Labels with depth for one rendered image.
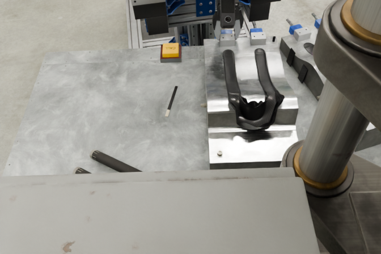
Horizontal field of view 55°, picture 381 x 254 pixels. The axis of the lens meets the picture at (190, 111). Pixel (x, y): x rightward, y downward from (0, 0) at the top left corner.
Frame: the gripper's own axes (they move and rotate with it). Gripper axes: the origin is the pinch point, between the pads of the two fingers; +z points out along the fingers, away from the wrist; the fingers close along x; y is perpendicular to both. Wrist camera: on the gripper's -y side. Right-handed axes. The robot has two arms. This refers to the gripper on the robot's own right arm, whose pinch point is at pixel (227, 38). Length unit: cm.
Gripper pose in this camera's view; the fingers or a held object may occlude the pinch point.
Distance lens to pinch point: 132.1
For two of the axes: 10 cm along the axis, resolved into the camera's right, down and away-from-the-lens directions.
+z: 0.5, 6.4, 7.7
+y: -0.1, -7.7, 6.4
